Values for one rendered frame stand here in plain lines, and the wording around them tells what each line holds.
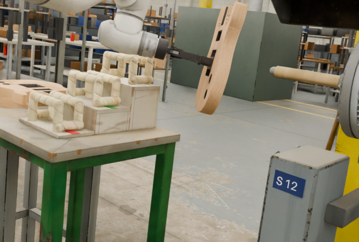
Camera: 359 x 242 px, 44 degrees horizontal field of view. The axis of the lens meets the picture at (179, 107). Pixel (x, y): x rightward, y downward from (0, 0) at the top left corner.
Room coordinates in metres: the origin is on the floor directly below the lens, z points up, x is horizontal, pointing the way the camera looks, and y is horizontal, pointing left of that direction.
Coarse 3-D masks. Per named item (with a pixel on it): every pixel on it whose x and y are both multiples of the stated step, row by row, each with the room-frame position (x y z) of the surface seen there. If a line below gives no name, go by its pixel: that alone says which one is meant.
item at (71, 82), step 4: (68, 76) 1.69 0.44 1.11; (68, 80) 1.69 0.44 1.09; (72, 80) 1.68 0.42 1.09; (68, 84) 1.68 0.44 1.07; (72, 84) 1.68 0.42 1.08; (68, 88) 1.68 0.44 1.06; (72, 88) 1.68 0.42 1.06; (68, 92) 1.68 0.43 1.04; (72, 92) 1.68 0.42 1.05; (72, 96) 1.68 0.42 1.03
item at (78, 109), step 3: (75, 105) 1.51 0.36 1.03; (78, 105) 1.51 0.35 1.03; (81, 105) 1.52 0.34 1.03; (75, 108) 1.51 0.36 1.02; (78, 108) 1.51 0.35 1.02; (81, 108) 1.52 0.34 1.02; (75, 111) 1.51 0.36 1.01; (78, 111) 1.51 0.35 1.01; (81, 111) 1.52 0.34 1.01; (75, 114) 1.51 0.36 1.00; (78, 114) 1.51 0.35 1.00; (81, 114) 1.52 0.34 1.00; (75, 117) 1.51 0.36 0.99; (78, 117) 1.51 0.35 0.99; (81, 117) 1.52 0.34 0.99; (78, 120) 1.51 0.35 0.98; (81, 120) 1.52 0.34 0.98; (75, 129) 1.51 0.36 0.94; (78, 129) 1.51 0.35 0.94; (81, 129) 1.52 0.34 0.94
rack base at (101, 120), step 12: (72, 108) 1.62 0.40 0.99; (84, 108) 1.57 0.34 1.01; (96, 108) 1.54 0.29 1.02; (108, 108) 1.57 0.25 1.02; (120, 108) 1.60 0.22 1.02; (72, 120) 1.62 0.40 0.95; (84, 120) 1.57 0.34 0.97; (96, 120) 1.53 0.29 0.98; (108, 120) 1.57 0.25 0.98; (120, 120) 1.61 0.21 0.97; (96, 132) 1.53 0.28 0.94; (108, 132) 1.57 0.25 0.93
